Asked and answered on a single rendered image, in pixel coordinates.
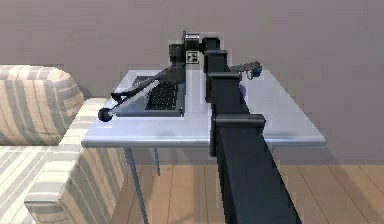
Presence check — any beige striped sofa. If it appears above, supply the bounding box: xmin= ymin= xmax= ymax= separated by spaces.
xmin=0 ymin=64 xmax=130 ymax=224

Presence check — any silver metal table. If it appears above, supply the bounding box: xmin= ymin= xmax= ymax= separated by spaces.
xmin=80 ymin=68 xmax=328 ymax=224

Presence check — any grey open laptop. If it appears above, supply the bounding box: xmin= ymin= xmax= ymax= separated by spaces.
xmin=115 ymin=75 xmax=187 ymax=118

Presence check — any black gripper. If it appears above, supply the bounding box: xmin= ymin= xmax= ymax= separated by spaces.
xmin=97 ymin=42 xmax=187 ymax=123

